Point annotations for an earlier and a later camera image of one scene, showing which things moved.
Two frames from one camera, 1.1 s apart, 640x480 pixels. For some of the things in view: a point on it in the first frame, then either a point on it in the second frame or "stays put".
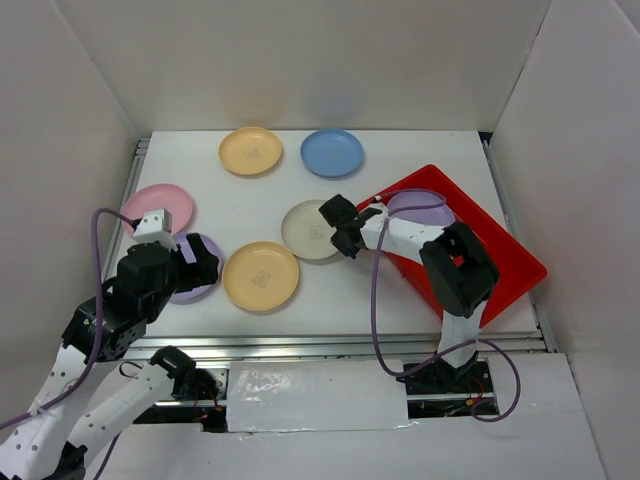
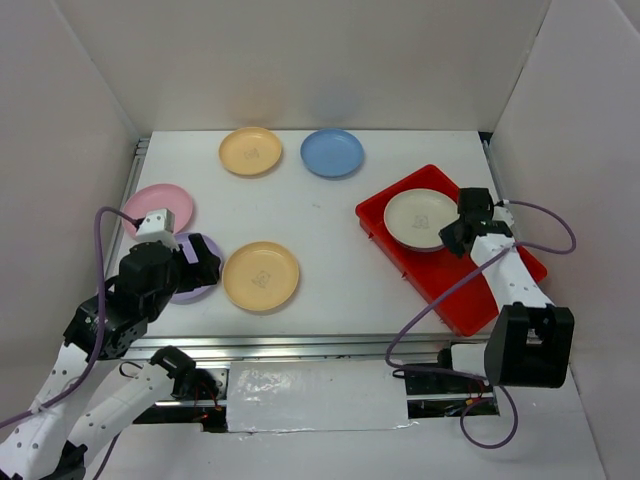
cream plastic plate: [306, 232] to [413, 218]
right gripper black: [336, 239] to [447, 237]
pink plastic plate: [154, 198] stays put
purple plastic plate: [196, 294] stays put
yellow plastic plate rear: [250, 151] stays put
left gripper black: [203, 271] stays put
